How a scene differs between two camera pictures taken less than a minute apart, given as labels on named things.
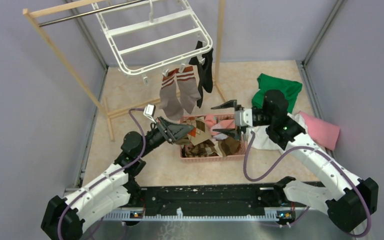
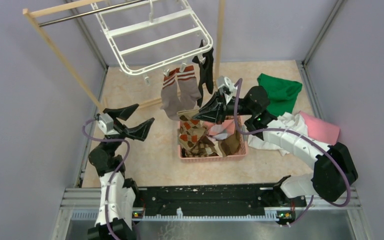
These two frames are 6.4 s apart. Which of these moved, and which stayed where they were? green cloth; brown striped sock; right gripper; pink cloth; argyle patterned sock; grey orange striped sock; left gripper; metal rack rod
Moved: right gripper; left gripper; argyle patterned sock
Stayed: metal rack rod; pink cloth; brown striped sock; green cloth; grey orange striped sock
